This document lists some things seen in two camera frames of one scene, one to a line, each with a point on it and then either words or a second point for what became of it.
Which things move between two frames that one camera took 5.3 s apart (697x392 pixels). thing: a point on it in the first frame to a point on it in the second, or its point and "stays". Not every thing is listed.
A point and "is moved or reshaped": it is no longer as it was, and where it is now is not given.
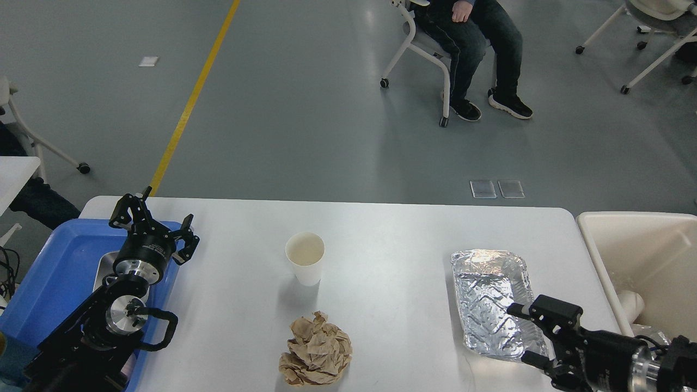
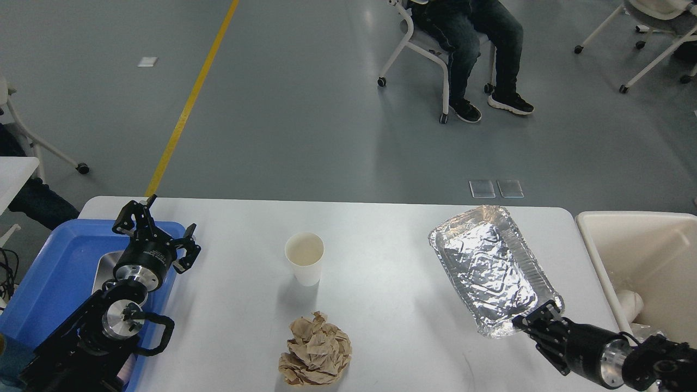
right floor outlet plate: [511, 189] stays
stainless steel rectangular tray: [104, 268] stays
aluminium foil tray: [485, 282] is moved or reshaped
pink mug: [129, 366] stays
